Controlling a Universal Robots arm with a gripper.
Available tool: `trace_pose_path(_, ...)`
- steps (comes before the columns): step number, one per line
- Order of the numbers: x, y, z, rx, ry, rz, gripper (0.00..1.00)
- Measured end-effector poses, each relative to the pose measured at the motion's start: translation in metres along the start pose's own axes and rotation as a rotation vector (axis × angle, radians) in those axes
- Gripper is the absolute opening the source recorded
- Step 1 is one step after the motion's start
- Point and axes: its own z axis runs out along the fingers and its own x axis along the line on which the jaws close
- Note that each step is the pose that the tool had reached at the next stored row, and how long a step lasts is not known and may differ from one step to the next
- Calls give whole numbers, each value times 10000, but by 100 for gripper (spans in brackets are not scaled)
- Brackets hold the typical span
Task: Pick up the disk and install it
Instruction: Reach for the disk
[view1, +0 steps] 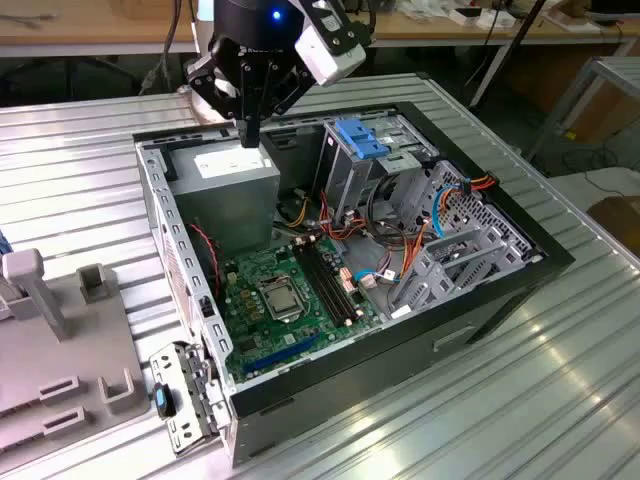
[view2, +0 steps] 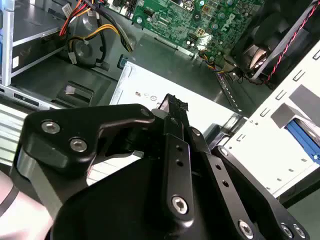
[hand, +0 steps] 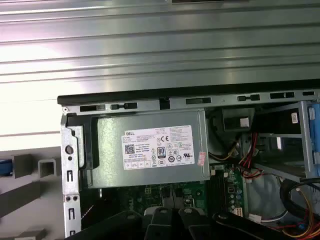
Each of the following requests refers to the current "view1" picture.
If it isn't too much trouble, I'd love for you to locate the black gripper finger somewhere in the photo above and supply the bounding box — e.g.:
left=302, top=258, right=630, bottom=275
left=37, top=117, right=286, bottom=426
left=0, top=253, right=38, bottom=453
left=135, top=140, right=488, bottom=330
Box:
left=187, top=47, right=251, bottom=149
left=249, top=55, right=314, bottom=149

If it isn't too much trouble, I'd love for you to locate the blue data wire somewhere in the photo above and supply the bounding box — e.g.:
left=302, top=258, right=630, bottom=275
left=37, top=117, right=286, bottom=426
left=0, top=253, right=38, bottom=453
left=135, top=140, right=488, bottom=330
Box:
left=430, top=180, right=474, bottom=240

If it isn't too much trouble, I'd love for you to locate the red yellow orange power wire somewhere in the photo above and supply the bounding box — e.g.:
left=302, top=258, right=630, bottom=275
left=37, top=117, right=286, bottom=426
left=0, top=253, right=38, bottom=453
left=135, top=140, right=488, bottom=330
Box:
left=460, top=171, right=502, bottom=196

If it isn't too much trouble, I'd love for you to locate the metal disk bay cage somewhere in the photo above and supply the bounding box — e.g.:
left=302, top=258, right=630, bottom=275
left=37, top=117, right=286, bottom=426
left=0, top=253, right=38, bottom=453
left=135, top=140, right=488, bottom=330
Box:
left=387, top=158, right=547, bottom=322

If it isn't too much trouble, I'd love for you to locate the blue plastic drive latch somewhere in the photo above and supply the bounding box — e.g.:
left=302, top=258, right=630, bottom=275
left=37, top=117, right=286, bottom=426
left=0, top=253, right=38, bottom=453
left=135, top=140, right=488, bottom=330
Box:
left=334, top=118, right=392, bottom=161

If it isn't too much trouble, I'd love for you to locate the metal optical drive cage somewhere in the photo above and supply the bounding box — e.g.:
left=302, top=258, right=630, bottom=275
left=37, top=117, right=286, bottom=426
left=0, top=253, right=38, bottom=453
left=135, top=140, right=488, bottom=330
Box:
left=312, top=112, right=442, bottom=227

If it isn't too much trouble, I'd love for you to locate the long wooden desk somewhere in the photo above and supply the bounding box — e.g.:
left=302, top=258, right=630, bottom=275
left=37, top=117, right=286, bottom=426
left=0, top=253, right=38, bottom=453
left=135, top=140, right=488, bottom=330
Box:
left=0, top=0, right=640, bottom=59

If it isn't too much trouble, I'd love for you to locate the grey power supply unit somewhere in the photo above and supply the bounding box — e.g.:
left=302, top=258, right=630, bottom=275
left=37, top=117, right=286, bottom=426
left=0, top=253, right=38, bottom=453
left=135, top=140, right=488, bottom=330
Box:
left=167, top=137, right=282, bottom=261

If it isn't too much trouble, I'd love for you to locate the black RAM slot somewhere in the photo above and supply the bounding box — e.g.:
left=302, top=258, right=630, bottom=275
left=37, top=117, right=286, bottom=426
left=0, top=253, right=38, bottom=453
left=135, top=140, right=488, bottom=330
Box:
left=298, top=241, right=354, bottom=325
left=292, top=243, right=349, bottom=327
left=304, top=238, right=359, bottom=322
left=310, top=236, right=365, bottom=319

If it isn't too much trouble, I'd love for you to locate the metal socket cover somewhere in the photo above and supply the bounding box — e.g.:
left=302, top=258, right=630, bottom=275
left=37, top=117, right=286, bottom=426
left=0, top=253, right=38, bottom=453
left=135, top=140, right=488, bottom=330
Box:
left=254, top=273, right=310, bottom=326

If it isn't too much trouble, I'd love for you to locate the black case fan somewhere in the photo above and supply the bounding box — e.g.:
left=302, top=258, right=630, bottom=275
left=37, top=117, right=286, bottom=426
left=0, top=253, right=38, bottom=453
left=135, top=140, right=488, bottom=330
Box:
left=189, top=217, right=225, bottom=304

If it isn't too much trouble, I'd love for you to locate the silver CPU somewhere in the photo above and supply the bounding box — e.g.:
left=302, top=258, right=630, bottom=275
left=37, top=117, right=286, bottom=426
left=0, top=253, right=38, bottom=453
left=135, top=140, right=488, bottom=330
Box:
left=263, top=288, right=301, bottom=321

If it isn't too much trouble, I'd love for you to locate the green motherboard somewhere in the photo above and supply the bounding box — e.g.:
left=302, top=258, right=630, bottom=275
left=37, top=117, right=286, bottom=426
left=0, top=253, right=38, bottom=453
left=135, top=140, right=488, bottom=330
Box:
left=219, top=233, right=387, bottom=385

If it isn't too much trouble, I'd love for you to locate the blue expansion slot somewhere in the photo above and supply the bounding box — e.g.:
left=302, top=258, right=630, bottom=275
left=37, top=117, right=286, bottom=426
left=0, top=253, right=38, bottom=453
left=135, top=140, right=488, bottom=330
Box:
left=242, top=333, right=322, bottom=377

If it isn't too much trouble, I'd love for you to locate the grey plastic parts rack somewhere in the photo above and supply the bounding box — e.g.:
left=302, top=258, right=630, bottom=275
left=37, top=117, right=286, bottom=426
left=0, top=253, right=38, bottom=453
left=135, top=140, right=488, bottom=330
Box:
left=0, top=248, right=151, bottom=454

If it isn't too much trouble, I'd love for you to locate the black open PC case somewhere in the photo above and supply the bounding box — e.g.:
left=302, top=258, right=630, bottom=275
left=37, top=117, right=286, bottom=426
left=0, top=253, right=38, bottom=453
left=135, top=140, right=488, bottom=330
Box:
left=130, top=99, right=576, bottom=469

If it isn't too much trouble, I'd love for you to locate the brown cardboard box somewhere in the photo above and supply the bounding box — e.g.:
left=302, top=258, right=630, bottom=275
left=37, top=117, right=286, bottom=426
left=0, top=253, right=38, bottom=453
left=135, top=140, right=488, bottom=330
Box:
left=567, top=82, right=640, bottom=144
left=587, top=195, right=640, bottom=251

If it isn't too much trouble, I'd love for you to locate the grey metal side table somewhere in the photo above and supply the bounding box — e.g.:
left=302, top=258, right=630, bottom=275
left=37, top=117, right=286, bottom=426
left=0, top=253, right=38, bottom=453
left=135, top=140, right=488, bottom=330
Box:
left=529, top=55, right=640, bottom=166

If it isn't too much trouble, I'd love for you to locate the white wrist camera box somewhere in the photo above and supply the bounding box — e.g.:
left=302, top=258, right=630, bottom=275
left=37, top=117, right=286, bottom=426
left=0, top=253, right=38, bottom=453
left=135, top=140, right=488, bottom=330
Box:
left=293, top=22, right=367, bottom=87

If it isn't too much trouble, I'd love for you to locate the hanging arm cable bundle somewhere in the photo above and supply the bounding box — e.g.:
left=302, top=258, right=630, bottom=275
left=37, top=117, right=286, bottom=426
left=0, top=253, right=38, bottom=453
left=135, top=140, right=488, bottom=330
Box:
left=139, top=0, right=184, bottom=96

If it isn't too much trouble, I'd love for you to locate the thick black cable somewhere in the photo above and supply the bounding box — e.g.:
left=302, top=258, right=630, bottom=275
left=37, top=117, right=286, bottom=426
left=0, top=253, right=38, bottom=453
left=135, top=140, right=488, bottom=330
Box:
left=365, top=172, right=402, bottom=247

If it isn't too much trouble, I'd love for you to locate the multicoloured wire bundle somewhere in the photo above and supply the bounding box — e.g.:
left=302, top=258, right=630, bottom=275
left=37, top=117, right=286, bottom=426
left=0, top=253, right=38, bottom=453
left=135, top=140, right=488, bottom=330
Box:
left=318, top=192, right=372, bottom=242

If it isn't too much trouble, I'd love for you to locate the orange wire bundle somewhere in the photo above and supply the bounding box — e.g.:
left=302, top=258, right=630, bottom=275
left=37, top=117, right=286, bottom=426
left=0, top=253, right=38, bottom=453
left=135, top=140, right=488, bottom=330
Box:
left=394, top=219, right=430, bottom=287

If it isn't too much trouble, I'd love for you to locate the white plug blue wire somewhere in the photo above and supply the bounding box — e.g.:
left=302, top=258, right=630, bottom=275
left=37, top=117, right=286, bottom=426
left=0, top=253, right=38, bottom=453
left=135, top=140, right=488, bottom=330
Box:
left=353, top=267, right=399, bottom=292

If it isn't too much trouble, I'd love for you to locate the metal expansion slot bracket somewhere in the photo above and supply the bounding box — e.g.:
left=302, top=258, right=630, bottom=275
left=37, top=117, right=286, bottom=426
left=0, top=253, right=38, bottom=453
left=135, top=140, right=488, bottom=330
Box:
left=148, top=340, right=235, bottom=457

